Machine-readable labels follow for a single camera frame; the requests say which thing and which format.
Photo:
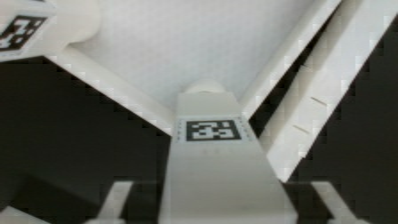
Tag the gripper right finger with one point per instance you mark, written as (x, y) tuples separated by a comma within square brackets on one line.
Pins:
[(344, 216)]

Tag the white front fence bar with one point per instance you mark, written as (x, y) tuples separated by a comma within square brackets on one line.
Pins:
[(322, 81)]

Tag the white desk tabletop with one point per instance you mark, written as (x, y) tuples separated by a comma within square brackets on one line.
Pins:
[(173, 41)]

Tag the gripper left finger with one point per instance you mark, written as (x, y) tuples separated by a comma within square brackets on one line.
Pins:
[(113, 206)]

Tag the white desk leg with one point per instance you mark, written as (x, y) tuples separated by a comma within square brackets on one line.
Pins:
[(43, 24), (221, 188)]

